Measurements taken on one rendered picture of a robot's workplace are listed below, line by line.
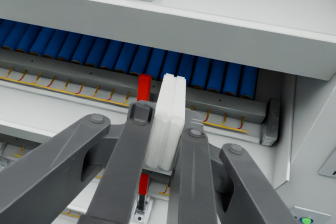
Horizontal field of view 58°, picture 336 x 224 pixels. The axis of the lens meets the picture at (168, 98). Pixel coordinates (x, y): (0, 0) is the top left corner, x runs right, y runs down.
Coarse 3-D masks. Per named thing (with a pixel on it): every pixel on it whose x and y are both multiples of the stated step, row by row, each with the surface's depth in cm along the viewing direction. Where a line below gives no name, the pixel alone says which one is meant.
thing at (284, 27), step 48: (0, 0) 26; (48, 0) 24; (96, 0) 23; (144, 0) 23; (192, 0) 23; (240, 0) 22; (288, 0) 22; (192, 48) 25; (240, 48) 23; (288, 48) 22
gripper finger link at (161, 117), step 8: (168, 80) 19; (160, 88) 18; (168, 88) 18; (160, 96) 16; (168, 96) 17; (160, 104) 15; (168, 104) 16; (160, 112) 15; (168, 112) 15; (160, 120) 14; (168, 120) 14; (152, 128) 14; (160, 128) 14; (152, 136) 15; (160, 136) 14; (152, 144) 15; (160, 144) 15; (152, 152) 15; (160, 152) 15; (144, 160) 15; (152, 160) 15; (152, 168) 15
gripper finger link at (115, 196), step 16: (128, 112) 14; (144, 112) 14; (128, 128) 13; (144, 128) 13; (128, 144) 12; (144, 144) 12; (112, 160) 11; (128, 160) 11; (112, 176) 10; (128, 176) 10; (96, 192) 9; (112, 192) 9; (128, 192) 9; (96, 208) 8; (112, 208) 9; (128, 208) 9
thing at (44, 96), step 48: (0, 48) 40; (48, 48) 41; (96, 48) 41; (144, 48) 40; (0, 96) 40; (48, 96) 39; (96, 96) 39; (144, 96) 32; (192, 96) 36; (240, 96) 38; (288, 96) 35; (240, 144) 36; (288, 144) 30
